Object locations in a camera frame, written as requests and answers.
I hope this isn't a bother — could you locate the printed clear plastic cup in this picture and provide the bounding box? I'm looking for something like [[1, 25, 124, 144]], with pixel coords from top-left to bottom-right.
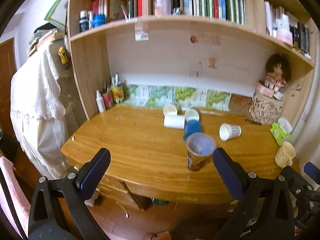
[[186, 132, 216, 171]]

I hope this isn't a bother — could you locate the checkered paper cup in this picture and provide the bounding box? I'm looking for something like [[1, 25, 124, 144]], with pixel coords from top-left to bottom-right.
[[219, 123, 242, 141]]

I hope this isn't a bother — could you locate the blue plastic cup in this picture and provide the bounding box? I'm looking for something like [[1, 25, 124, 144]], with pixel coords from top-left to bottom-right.
[[183, 120, 202, 141]]

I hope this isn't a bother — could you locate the plain white paper cup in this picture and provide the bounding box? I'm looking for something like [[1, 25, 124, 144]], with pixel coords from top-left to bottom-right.
[[164, 115, 185, 129]]

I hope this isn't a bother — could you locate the cream ceramic mug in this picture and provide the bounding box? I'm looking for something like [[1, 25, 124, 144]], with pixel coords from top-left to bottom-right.
[[274, 141, 296, 168]]

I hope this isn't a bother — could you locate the green tissue pack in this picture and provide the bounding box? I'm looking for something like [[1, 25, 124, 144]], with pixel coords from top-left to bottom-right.
[[270, 117, 293, 146]]

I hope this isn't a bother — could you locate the wooden desk drawer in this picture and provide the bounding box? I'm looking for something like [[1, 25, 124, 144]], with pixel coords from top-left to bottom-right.
[[97, 165, 152, 211]]

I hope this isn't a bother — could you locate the letter print paper bag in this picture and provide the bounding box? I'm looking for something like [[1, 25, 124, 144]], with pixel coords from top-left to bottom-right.
[[249, 88, 284, 125]]

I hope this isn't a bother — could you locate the dark pen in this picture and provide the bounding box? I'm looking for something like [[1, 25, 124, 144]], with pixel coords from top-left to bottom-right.
[[245, 119, 262, 126]]

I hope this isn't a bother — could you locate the pink box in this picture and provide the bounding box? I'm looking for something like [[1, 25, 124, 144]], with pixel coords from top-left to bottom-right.
[[255, 81, 274, 98]]

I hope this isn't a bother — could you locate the brown cardboard sheet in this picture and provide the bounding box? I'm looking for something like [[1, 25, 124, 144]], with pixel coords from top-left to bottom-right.
[[228, 94, 252, 117]]

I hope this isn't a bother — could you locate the curly hair doll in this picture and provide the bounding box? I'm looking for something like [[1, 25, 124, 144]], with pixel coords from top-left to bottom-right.
[[264, 54, 291, 93]]

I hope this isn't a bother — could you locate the white lace cloth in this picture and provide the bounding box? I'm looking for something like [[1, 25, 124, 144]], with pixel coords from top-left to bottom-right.
[[10, 41, 76, 179]]

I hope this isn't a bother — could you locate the white lotion bottle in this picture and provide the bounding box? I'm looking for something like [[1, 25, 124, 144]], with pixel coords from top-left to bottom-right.
[[96, 90, 106, 113]]

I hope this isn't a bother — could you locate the red pen holder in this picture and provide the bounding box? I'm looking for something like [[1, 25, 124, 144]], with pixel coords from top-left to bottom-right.
[[102, 88, 114, 109]]

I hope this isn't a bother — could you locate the grape print poster strip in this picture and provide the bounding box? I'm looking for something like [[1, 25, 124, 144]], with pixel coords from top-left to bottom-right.
[[122, 84, 231, 112]]

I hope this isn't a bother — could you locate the yellow toy car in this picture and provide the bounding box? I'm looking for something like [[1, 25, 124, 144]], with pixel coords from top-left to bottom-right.
[[57, 47, 71, 69]]

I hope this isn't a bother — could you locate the wooden bookshelf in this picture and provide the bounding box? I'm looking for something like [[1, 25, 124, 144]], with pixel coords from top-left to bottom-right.
[[67, 0, 317, 126]]

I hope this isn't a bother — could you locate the dark blue bottle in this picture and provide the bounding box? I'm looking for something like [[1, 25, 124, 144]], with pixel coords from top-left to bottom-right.
[[79, 10, 89, 32]]

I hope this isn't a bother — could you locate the blue jar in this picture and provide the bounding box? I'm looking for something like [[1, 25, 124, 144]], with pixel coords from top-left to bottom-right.
[[93, 14, 106, 28]]

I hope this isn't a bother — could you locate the row of books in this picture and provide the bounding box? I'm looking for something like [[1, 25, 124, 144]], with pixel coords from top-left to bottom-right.
[[171, 0, 247, 25]]

